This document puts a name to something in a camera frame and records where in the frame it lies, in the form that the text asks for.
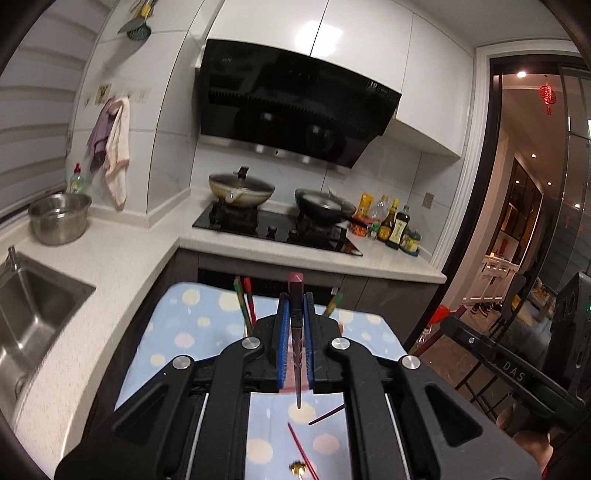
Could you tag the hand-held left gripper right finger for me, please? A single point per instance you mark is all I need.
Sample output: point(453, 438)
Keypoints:
point(310, 350)

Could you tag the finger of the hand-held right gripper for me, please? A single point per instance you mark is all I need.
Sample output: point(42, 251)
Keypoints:
point(508, 369)

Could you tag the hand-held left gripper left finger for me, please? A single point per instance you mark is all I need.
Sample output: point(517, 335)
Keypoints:
point(282, 350)

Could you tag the pink plastic utensil holder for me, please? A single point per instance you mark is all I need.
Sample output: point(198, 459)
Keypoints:
point(290, 376)

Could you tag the red chopstick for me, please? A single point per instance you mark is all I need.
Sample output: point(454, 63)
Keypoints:
point(302, 447)
point(296, 314)

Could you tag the green chopstick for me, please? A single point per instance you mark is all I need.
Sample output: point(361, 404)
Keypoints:
point(240, 304)
point(332, 303)

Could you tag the person's right hand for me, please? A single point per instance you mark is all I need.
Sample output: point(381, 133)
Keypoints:
point(531, 445)

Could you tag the maroon chopstick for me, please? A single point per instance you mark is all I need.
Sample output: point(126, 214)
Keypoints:
point(249, 300)

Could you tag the purple chopstick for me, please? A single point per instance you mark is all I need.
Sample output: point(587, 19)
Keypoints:
point(325, 414)

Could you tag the blue polka dot cloth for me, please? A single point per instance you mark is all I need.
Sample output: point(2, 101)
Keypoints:
point(207, 323)

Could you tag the red plastic item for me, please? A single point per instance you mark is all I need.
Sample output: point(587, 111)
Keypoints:
point(438, 317)

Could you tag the white background furniture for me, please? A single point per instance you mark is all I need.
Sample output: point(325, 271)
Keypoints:
point(496, 281)

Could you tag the grey lower cabinet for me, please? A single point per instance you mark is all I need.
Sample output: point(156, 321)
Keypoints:
point(397, 295)

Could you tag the gold metal utensil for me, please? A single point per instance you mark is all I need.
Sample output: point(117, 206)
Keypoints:
point(298, 469)

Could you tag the black gas stove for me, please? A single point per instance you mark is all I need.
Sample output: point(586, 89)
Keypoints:
point(277, 230)

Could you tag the red seasoning container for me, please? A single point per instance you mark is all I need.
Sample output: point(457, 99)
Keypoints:
point(360, 227)

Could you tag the yellow label sauce bottle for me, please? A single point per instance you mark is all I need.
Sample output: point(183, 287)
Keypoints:
point(387, 228)

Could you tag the black pan with lid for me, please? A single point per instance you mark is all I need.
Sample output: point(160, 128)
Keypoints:
point(323, 205)

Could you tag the dark soy sauce bottle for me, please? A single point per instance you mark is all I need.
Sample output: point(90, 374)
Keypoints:
point(398, 233)

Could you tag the small condiment jar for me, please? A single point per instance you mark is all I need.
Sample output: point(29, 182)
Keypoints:
point(411, 243)

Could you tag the clear plastic bottle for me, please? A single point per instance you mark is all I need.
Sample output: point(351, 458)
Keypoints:
point(378, 212)

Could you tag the yellow seasoning packet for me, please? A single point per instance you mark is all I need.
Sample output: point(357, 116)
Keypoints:
point(365, 203)

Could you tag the wok with glass lid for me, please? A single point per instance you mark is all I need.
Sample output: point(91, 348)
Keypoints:
point(240, 189)

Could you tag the red hanging lantern ornament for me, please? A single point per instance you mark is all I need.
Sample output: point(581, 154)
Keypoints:
point(547, 97)

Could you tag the black range hood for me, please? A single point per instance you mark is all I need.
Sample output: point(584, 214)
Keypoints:
point(295, 101)

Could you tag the white towel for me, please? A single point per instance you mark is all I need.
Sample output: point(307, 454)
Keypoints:
point(116, 161)

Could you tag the stainless steel sink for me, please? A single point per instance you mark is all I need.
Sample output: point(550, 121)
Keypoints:
point(32, 314)

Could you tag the steel mixing bowl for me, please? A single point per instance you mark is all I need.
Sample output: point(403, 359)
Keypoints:
point(60, 221)

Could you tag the green dish soap bottle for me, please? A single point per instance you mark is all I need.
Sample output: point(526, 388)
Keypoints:
point(77, 182)

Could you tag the purple towel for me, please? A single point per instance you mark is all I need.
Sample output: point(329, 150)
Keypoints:
point(98, 138)

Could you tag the sink soap pump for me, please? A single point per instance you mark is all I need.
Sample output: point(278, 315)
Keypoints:
point(11, 258)

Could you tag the white upper cabinet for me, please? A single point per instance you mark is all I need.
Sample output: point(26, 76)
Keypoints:
point(415, 74)

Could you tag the window blinds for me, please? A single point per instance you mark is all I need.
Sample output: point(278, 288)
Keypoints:
point(32, 115)

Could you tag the green slotted ladle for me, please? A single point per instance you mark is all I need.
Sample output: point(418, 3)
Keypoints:
point(141, 28)

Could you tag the hanging metal spatula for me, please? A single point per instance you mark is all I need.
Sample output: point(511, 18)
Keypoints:
point(129, 21)

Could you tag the wall outlet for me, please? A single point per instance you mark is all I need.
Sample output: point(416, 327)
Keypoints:
point(429, 200)

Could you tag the yellow wall sticker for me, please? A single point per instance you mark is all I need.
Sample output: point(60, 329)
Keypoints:
point(102, 94)

